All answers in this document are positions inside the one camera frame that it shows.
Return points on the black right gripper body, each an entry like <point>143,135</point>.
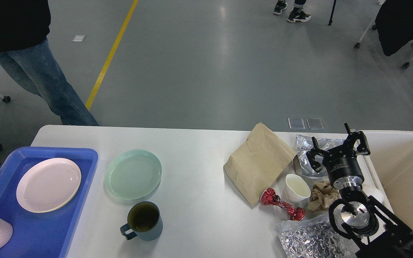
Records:
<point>343,169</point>

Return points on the dark teal mug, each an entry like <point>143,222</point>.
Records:
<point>144,221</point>

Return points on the light green plate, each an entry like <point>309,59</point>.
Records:
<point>133,175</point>

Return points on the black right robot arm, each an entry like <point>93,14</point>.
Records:
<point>356,216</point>

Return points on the white lid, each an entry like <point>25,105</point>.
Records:
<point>372,191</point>

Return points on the crumpled brown paper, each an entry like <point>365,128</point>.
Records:
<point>322,196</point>

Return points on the white paper cup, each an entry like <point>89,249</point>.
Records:
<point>295,189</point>

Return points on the beige plastic bin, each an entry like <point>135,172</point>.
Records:
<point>392,159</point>

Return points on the red foil wrapper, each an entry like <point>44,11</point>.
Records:
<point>269,197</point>

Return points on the brown paper bag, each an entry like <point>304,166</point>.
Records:
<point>258,162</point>

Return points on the crumpled silver foil bag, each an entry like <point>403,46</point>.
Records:
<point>314,238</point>

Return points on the black jacket on chair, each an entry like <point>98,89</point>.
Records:
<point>394,24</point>

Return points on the pink plate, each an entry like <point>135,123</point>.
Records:
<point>48,185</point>

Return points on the blue plastic tray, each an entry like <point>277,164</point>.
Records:
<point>42,235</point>

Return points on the person in black and jeans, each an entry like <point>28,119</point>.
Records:
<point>27,58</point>

